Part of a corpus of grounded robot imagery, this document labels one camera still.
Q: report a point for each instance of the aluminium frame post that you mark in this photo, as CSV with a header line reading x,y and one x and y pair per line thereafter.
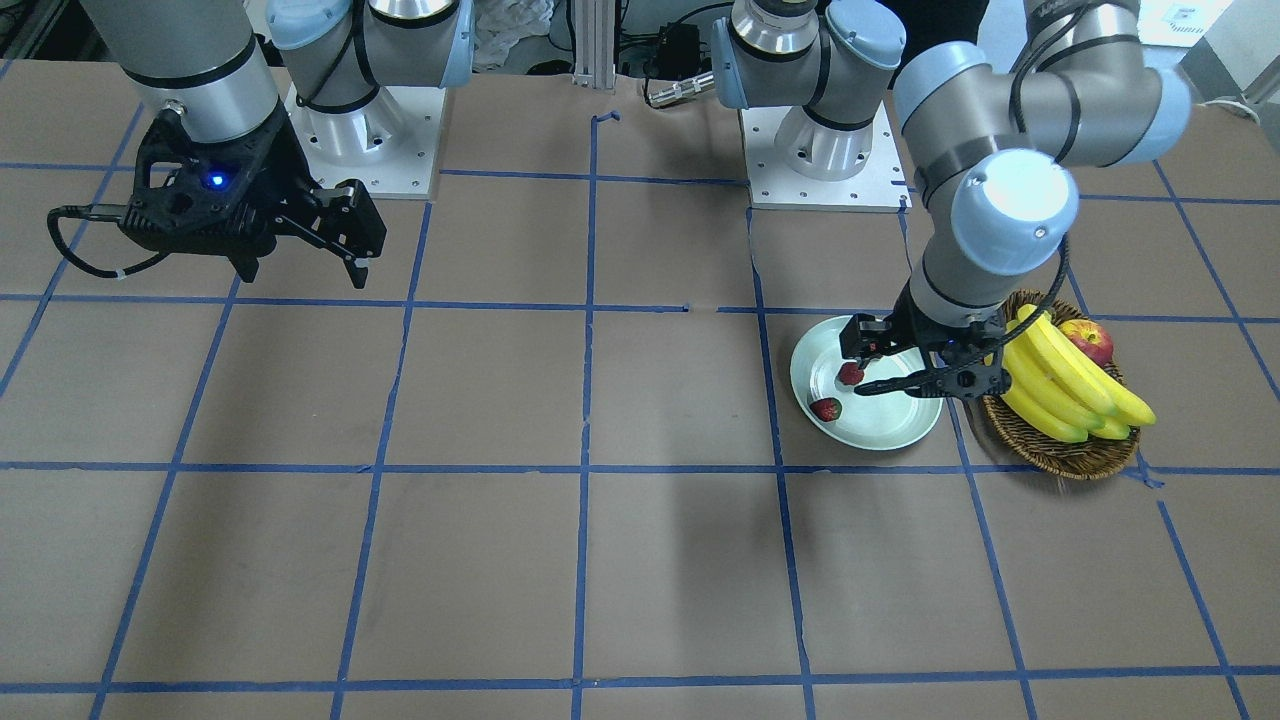
x,y
594,27

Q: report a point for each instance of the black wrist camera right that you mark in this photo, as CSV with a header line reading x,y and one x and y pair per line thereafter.
x,y
204,207

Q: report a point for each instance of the yellow banana bunch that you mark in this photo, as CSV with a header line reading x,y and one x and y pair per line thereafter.
x,y
1062,393

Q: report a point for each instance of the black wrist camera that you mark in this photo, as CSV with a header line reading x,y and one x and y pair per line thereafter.
x,y
950,378
204,207

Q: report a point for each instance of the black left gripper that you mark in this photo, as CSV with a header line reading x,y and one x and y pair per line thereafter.
x,y
916,322

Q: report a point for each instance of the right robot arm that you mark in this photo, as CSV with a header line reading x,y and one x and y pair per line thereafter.
x,y
203,60

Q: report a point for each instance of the brown wicker basket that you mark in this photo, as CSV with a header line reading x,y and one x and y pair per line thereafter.
x,y
1098,458

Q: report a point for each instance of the red yellow apple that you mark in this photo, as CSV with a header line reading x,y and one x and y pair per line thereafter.
x,y
1091,338

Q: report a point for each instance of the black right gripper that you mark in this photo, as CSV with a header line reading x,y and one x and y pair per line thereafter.
x,y
283,168

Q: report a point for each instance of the pale green plate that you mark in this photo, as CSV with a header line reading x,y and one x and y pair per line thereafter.
x,y
878,423

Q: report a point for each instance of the red strawberry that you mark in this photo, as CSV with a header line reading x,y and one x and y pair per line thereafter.
x,y
850,374
826,409

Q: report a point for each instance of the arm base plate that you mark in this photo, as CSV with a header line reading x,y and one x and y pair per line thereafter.
x,y
795,164
393,145

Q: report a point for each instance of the black power adapter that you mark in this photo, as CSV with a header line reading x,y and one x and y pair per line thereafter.
x,y
678,53

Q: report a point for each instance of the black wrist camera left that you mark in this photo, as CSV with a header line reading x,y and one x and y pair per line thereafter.
x,y
950,378

